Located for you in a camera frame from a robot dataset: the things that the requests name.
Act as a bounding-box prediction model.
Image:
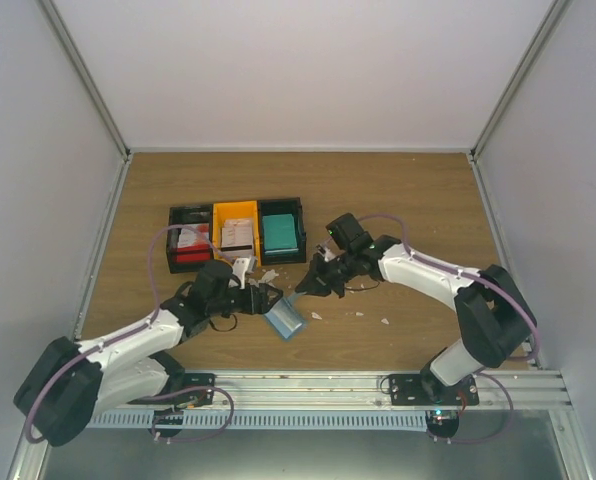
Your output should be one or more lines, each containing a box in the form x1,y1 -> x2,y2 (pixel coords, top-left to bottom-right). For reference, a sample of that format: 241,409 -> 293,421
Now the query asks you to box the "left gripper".
208,282 -> 283,317

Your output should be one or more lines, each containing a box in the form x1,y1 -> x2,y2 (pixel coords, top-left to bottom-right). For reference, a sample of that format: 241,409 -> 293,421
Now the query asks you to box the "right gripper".
296,250 -> 358,298

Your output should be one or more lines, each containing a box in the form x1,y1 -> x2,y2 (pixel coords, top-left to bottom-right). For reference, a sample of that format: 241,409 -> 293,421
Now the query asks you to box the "blue leather card holder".
264,293 -> 307,341

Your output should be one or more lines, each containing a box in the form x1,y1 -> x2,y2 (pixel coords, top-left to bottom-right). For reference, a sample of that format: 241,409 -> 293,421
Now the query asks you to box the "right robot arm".
296,213 -> 538,405

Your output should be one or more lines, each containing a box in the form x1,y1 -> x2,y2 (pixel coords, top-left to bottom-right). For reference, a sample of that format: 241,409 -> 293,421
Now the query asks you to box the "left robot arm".
13,260 -> 283,447

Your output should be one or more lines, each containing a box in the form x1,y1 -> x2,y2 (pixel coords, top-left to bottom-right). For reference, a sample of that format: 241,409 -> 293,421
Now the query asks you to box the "black bin with teal cards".
257,197 -> 307,266

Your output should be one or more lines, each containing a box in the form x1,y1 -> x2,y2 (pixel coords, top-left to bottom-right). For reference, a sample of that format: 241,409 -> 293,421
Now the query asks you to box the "teal card stack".
262,214 -> 298,255

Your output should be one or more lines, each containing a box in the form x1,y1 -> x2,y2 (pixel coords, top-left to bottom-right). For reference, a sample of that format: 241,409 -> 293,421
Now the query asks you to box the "red and white card stack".
174,223 -> 211,264

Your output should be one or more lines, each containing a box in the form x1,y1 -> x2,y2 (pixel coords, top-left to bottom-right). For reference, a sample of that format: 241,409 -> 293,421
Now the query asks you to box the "yellow bin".
212,200 -> 261,262

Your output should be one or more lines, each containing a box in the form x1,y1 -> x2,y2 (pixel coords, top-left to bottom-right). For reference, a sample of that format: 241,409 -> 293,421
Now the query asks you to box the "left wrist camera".
232,256 -> 257,289

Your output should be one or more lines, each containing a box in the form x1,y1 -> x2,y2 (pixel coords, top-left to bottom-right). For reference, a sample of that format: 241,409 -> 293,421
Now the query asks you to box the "white perforated cable duct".
89,409 -> 427,432

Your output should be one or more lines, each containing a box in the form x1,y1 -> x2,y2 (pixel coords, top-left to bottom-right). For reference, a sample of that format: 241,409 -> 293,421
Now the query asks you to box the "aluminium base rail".
214,369 -> 573,411

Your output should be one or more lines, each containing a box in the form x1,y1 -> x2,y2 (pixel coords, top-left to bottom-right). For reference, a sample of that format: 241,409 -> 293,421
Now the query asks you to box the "right aluminium frame post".
467,0 -> 574,162

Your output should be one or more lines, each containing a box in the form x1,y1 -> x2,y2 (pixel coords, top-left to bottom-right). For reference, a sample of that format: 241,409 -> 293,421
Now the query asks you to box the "aluminium frame post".
36,0 -> 131,163
467,0 -> 574,162

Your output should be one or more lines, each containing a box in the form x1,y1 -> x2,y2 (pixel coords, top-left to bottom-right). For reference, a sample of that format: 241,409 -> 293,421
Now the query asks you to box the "left aluminium frame post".
36,0 -> 131,163

